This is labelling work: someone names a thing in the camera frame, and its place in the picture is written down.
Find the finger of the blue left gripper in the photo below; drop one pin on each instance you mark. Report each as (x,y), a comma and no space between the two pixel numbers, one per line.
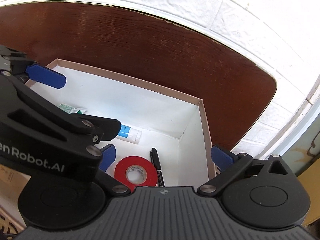
(46,76)

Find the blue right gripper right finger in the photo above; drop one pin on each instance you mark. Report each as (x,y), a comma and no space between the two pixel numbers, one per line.
(222,158)

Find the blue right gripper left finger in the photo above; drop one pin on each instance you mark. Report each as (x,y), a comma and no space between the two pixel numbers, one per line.
(109,157)

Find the red tape roll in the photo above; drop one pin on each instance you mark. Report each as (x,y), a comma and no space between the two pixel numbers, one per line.
(134,171)

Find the white blue cream tube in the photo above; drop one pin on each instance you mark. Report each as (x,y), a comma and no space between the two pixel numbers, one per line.
(129,134)

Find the thin black marker pen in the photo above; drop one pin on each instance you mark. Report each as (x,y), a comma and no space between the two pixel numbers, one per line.
(155,161)

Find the green white packet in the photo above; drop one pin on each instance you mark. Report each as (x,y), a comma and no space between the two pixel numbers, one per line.
(70,109)

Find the tan cardboard storage box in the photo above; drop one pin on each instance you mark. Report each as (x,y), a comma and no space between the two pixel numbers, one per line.
(172,122)

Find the dark red wooden headboard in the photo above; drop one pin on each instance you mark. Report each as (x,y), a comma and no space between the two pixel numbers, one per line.
(234,90)

